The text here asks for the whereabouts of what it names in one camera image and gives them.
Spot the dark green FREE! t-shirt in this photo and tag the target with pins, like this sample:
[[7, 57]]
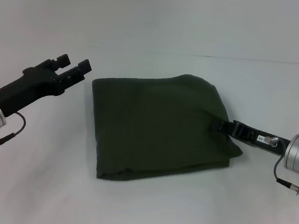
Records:
[[161, 129]]

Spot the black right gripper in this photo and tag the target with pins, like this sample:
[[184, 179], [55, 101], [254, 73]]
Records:
[[263, 139]]

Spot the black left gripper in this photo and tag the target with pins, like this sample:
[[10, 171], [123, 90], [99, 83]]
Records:
[[27, 92]]

